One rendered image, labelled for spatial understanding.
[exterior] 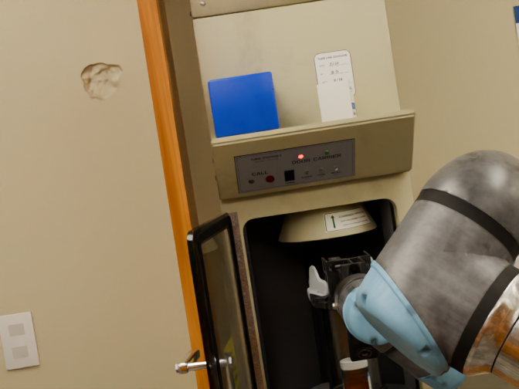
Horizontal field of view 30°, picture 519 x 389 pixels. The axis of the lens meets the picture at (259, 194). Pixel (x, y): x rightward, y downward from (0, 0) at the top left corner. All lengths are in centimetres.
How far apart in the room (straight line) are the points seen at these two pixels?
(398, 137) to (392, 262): 62
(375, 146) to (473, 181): 60
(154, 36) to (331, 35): 30
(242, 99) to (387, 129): 23
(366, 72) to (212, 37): 26
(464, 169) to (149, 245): 117
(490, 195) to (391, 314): 15
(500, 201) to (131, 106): 121
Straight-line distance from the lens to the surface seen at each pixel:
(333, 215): 165
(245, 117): 150
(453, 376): 135
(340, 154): 155
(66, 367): 211
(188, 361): 138
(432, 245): 94
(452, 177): 97
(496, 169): 98
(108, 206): 205
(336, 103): 154
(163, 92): 152
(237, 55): 161
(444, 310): 93
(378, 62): 163
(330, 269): 150
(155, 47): 153
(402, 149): 157
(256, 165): 153
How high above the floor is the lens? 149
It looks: 3 degrees down
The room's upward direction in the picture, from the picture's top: 9 degrees counter-clockwise
